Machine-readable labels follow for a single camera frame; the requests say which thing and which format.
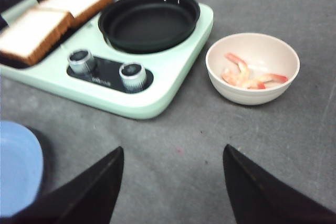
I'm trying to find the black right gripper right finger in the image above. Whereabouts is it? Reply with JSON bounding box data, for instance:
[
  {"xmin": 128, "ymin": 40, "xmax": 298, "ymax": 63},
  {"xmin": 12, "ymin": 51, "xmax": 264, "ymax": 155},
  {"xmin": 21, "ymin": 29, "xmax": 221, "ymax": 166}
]
[{"xmin": 223, "ymin": 144, "xmax": 335, "ymax": 223}]

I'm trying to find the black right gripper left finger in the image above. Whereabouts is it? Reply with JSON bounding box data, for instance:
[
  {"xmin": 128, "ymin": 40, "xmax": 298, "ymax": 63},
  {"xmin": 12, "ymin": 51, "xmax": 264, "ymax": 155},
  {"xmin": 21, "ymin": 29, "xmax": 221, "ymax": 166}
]
[{"xmin": 15, "ymin": 147, "xmax": 124, "ymax": 223}]

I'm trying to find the pink cooked shrimp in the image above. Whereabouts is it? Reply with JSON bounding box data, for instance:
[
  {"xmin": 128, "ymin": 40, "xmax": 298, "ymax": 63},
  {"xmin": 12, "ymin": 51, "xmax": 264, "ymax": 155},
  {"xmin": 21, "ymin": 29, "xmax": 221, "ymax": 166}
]
[
  {"xmin": 244, "ymin": 73, "xmax": 288, "ymax": 89},
  {"xmin": 222, "ymin": 52, "xmax": 250, "ymax": 88}
]

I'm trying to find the beige ribbed bowl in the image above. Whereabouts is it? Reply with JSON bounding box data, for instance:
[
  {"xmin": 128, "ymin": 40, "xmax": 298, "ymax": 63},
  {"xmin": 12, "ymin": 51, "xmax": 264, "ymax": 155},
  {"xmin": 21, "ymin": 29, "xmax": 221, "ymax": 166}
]
[{"xmin": 205, "ymin": 33, "xmax": 300, "ymax": 105}]

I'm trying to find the white bread slice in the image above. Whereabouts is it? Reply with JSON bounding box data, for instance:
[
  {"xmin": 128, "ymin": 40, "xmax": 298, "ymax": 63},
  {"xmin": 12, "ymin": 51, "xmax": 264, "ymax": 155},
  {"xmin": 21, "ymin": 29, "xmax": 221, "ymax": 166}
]
[
  {"xmin": 1, "ymin": 7, "xmax": 73, "ymax": 66},
  {"xmin": 39, "ymin": 0, "xmax": 113, "ymax": 27}
]

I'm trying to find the mint green breakfast maker base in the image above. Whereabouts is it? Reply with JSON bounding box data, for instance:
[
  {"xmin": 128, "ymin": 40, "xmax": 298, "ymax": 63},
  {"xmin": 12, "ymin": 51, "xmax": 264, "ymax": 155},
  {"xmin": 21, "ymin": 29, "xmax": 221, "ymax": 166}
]
[{"xmin": 1, "ymin": 4, "xmax": 214, "ymax": 119}]

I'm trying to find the blue plastic plate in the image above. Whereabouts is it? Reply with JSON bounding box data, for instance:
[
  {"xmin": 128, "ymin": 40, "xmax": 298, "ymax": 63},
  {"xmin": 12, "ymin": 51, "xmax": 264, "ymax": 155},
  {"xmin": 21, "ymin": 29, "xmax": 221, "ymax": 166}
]
[{"xmin": 1, "ymin": 120, "xmax": 44, "ymax": 217}]

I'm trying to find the silver right control knob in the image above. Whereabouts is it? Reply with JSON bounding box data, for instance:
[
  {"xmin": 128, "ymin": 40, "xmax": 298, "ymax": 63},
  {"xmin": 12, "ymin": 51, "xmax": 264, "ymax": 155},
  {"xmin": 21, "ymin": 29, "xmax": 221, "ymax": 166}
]
[{"xmin": 119, "ymin": 62, "xmax": 146, "ymax": 92}]

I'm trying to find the silver control knob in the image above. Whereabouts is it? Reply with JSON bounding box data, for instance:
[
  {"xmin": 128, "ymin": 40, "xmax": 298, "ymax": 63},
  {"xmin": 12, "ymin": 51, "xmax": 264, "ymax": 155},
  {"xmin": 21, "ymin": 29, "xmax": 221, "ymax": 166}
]
[
  {"xmin": 68, "ymin": 50, "xmax": 96, "ymax": 74},
  {"xmin": 119, "ymin": 62, "xmax": 146, "ymax": 92}
]

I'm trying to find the silver left control knob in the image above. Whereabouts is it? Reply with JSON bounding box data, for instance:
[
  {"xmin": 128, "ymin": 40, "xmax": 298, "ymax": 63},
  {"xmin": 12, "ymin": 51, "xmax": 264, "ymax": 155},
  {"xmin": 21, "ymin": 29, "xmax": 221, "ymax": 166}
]
[{"xmin": 68, "ymin": 50, "xmax": 96, "ymax": 74}]

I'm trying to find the black round frying pan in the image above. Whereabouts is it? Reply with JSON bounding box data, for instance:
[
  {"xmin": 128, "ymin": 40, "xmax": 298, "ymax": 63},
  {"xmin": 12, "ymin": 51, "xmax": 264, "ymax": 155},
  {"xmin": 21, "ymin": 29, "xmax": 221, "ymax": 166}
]
[{"xmin": 98, "ymin": 0, "xmax": 201, "ymax": 54}]

